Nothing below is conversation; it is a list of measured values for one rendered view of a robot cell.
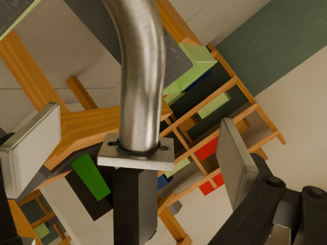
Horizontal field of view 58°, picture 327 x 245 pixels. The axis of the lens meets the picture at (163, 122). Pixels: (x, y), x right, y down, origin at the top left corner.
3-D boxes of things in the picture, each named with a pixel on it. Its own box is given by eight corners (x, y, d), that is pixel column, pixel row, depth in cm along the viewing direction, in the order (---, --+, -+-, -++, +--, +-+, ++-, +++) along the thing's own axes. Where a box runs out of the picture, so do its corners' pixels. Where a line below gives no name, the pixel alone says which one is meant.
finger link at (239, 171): (245, 169, 14) (260, 171, 14) (221, 116, 21) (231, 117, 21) (234, 218, 16) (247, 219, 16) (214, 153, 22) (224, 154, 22)
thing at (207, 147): (94, 137, 618) (157, 229, 595) (209, 42, 520) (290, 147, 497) (107, 133, 669) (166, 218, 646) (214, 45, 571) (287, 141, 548)
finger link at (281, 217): (266, 205, 13) (332, 210, 13) (241, 150, 18) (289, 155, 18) (259, 231, 14) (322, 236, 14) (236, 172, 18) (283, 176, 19)
